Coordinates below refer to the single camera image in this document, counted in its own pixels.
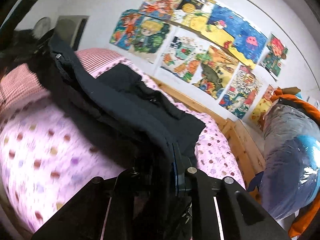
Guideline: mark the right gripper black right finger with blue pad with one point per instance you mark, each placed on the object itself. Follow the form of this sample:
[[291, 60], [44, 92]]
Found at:
[[218, 208]]

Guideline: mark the grey round fan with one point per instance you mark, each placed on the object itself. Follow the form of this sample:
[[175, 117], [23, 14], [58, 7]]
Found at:
[[41, 27]]

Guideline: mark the dark navy puffer jacket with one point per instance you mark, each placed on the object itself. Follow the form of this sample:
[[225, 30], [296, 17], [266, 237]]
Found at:
[[117, 112]]

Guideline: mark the colourful cartoon wall posters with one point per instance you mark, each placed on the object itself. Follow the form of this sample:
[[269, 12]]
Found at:
[[208, 46]]

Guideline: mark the pink heart-print bed sheet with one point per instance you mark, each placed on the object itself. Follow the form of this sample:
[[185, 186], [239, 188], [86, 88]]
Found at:
[[45, 159]]

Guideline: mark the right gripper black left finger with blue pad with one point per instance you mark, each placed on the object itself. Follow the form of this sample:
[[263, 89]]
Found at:
[[102, 209]]

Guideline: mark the grey wall box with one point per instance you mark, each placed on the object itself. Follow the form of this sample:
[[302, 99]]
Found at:
[[70, 29]]

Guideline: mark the grey plastic-wrapped bundle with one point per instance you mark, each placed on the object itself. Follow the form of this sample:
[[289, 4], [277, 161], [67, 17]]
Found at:
[[291, 165]]

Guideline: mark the wooden bed frame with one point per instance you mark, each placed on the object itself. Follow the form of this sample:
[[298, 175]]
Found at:
[[247, 155]]

